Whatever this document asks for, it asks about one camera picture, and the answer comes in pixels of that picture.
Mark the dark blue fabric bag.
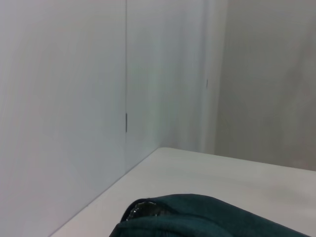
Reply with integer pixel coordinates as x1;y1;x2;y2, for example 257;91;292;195
108;194;316;237

